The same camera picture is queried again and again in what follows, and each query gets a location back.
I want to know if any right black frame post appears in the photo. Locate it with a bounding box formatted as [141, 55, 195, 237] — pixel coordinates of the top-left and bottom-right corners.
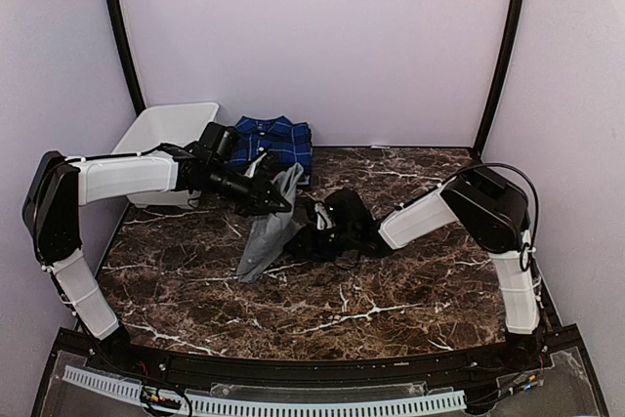
[472, 0, 523, 160]

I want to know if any white plastic bin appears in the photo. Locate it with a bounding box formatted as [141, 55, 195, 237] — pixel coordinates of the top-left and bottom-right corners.
[112, 102, 220, 209]

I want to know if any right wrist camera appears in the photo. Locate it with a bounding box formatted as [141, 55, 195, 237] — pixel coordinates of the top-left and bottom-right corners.
[306, 200, 336, 231]

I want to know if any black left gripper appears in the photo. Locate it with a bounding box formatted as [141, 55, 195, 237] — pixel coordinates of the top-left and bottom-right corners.
[206, 161, 292, 217]

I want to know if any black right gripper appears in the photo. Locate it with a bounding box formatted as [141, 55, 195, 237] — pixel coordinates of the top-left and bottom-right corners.
[284, 222, 357, 262]

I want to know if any grey long sleeve shirt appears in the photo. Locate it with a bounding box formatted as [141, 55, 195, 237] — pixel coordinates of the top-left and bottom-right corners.
[236, 163, 304, 283]

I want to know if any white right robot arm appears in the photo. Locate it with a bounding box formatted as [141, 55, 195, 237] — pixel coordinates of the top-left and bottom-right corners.
[286, 163, 544, 372]

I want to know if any blue plaid folded shirt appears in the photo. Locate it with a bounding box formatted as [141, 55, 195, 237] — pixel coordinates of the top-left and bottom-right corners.
[229, 116, 313, 180]

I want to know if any black frame post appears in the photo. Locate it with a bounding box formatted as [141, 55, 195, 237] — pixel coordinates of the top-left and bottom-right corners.
[472, 0, 523, 160]
[105, 0, 146, 116]

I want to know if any black front rail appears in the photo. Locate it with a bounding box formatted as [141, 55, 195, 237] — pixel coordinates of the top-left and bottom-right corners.
[58, 326, 582, 392]

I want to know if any left black frame post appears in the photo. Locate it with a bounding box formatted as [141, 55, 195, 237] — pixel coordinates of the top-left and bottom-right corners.
[105, 0, 146, 116]

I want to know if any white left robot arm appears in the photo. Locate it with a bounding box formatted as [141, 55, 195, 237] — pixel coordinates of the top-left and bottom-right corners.
[22, 122, 292, 374]

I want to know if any white slotted cable duct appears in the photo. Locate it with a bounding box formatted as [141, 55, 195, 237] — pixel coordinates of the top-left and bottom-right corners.
[62, 365, 466, 417]

